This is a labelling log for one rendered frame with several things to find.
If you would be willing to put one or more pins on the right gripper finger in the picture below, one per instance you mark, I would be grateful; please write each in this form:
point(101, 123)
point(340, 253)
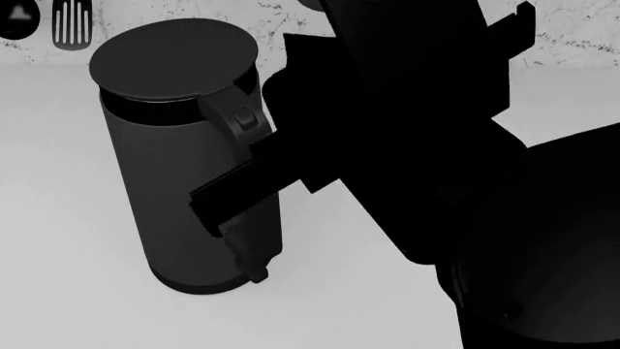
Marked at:
point(269, 147)
point(242, 196)

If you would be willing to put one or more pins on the dark grey electric kettle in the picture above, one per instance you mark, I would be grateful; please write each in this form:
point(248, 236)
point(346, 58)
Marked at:
point(164, 171)

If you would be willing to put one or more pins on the black slotted spatula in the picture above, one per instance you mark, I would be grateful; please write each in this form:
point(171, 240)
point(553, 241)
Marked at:
point(72, 25)

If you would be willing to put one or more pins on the black ladle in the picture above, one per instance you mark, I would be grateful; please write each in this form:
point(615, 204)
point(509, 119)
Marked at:
point(19, 22)

